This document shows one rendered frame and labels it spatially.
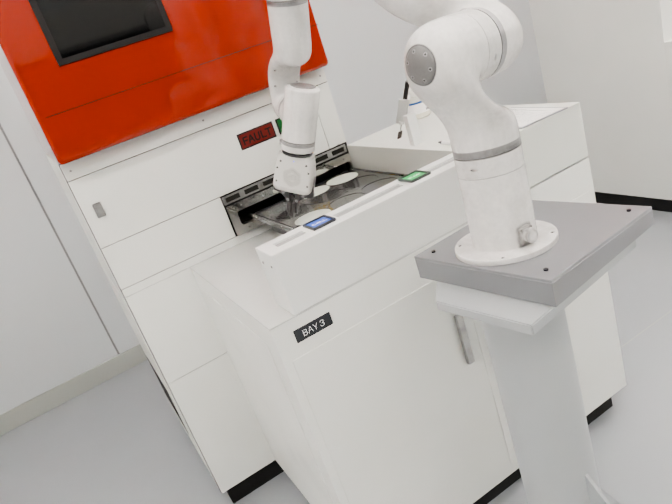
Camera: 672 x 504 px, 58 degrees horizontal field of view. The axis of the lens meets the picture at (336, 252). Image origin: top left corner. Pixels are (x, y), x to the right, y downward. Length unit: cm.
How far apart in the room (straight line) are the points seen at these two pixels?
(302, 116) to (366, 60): 232
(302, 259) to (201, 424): 90
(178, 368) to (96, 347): 155
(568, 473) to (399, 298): 50
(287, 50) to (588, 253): 76
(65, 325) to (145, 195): 169
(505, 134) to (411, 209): 36
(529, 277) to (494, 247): 11
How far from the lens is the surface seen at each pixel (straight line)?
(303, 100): 144
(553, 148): 162
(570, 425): 133
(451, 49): 99
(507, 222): 110
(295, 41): 140
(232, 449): 207
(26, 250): 325
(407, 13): 114
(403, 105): 166
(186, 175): 177
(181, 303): 183
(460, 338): 151
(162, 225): 177
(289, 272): 122
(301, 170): 150
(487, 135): 105
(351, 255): 128
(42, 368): 342
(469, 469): 170
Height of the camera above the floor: 135
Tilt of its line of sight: 20 degrees down
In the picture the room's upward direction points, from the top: 19 degrees counter-clockwise
